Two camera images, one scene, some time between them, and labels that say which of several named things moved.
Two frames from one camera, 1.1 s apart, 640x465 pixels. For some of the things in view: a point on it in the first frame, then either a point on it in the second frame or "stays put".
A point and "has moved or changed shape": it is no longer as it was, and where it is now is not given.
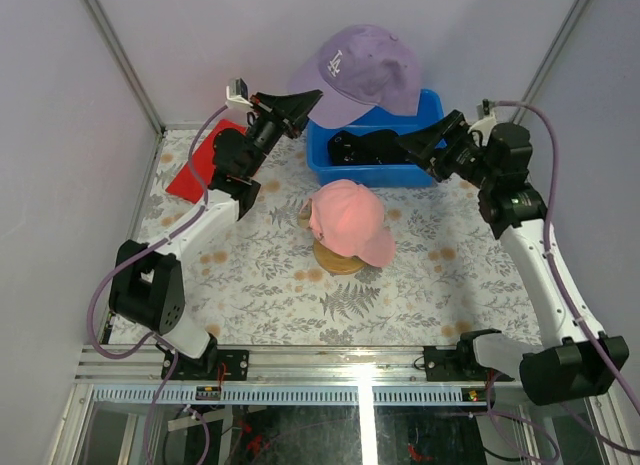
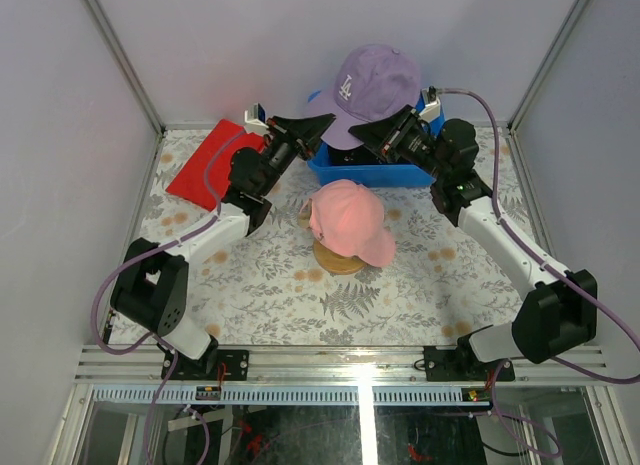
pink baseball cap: x=350 y=220 stays put
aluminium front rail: x=386 y=375 stays put
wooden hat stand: x=335 y=263 stays put
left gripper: x=286 y=112 to x=301 y=135
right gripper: x=454 y=127 to x=385 y=138
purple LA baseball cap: x=361 y=68 has moved or changed shape
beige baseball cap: x=304 y=215 stays put
